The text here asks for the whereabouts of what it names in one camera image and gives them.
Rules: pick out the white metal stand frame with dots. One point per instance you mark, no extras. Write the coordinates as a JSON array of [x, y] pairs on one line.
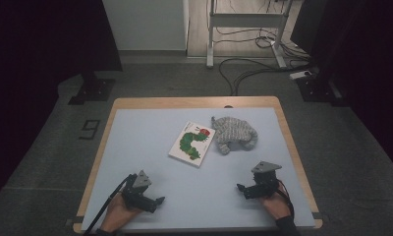
[[243, 19]]

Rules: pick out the black stand base plate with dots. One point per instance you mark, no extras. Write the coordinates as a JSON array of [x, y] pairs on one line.
[[317, 88], [94, 90]]

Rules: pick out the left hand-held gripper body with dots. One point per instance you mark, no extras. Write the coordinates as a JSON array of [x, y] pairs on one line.
[[137, 193]]

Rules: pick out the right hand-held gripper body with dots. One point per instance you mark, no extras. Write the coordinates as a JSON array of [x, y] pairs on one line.
[[265, 183]]

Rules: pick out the white caterpillar picture book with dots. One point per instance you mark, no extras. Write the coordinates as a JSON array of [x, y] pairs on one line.
[[191, 144]]

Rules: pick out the black tape strip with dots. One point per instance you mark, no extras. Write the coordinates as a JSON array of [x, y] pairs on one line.
[[76, 220], [317, 216]]

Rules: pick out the person's left hand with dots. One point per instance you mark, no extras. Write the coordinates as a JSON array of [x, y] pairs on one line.
[[117, 214]]

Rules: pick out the white cabinet panel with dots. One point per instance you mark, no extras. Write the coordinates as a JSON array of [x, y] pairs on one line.
[[145, 23]]

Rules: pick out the person's right hand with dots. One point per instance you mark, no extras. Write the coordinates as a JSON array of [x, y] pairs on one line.
[[276, 205]]

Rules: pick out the dark curtain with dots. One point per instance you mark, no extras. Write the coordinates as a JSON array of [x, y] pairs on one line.
[[37, 65], [364, 65]]

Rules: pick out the white power strip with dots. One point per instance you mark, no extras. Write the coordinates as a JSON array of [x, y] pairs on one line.
[[299, 75]]

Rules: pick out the grey fluffy cloth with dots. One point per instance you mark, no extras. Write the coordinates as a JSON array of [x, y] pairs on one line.
[[234, 134]]

